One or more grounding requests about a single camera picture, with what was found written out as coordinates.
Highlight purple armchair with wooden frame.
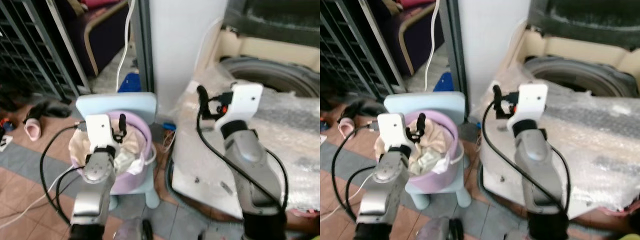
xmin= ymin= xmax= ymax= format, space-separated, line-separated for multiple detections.
xmin=55 ymin=0 xmax=132 ymax=79
xmin=367 ymin=0 xmax=444 ymax=76

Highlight light blue plastic stool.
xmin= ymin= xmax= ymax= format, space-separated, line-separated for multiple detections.
xmin=383 ymin=91 xmax=472 ymax=211
xmin=75 ymin=92 xmax=162 ymax=211

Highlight cream top-load washing machine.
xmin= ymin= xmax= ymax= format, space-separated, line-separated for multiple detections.
xmin=477 ymin=0 xmax=640 ymax=221
xmin=167 ymin=0 xmax=321 ymax=221

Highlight beige crumpled clothes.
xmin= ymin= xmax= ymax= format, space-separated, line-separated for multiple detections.
xmin=375 ymin=120 xmax=454 ymax=176
xmin=70 ymin=126 xmax=147 ymax=176

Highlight pink slipper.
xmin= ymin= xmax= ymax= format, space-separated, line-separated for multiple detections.
xmin=338 ymin=119 xmax=355 ymax=140
xmin=23 ymin=118 xmax=42 ymax=142

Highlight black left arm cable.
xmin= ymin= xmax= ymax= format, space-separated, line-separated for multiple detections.
xmin=330 ymin=124 xmax=381 ymax=224
xmin=39 ymin=122 xmax=89 ymax=226

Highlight grey metal grid gate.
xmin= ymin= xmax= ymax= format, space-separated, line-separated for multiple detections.
xmin=320 ymin=0 xmax=396 ymax=99
xmin=0 ymin=0 xmax=91 ymax=101

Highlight blue plastic object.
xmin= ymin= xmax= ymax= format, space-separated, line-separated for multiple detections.
xmin=432 ymin=71 xmax=454 ymax=93
xmin=117 ymin=72 xmax=141 ymax=94

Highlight white pillar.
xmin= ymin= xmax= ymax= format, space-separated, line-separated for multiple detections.
xmin=148 ymin=0 xmax=230 ymax=116
xmin=457 ymin=0 xmax=532 ymax=109

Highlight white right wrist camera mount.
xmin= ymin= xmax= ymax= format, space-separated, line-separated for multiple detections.
xmin=507 ymin=83 xmax=549 ymax=132
xmin=215 ymin=83 xmax=264 ymax=132

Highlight white hanging cable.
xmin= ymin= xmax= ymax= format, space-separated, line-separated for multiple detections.
xmin=115 ymin=0 xmax=137 ymax=94
xmin=424 ymin=0 xmax=441 ymax=93

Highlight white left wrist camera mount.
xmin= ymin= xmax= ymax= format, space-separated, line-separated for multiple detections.
xmin=375 ymin=113 xmax=407 ymax=150
xmin=84 ymin=114 xmax=115 ymax=150

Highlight clear bubble wrap sheet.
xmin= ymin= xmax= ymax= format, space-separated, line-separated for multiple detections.
xmin=172 ymin=66 xmax=321 ymax=216
xmin=480 ymin=66 xmax=640 ymax=212

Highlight white floor cable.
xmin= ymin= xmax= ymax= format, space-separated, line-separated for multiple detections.
xmin=0 ymin=164 xmax=76 ymax=231
xmin=320 ymin=172 xmax=376 ymax=224

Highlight purple plastic laundry basket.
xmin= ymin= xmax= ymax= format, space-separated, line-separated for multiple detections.
xmin=375 ymin=109 xmax=459 ymax=192
xmin=70 ymin=110 xmax=154 ymax=195

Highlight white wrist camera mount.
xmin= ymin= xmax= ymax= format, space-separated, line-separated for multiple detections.
xmin=84 ymin=114 xmax=115 ymax=150
xmin=215 ymin=83 xmax=264 ymax=132
xmin=375 ymin=113 xmax=407 ymax=150
xmin=507 ymin=83 xmax=549 ymax=132

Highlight black shoe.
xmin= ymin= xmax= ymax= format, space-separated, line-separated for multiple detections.
xmin=22 ymin=101 xmax=74 ymax=124
xmin=339 ymin=102 xmax=386 ymax=124

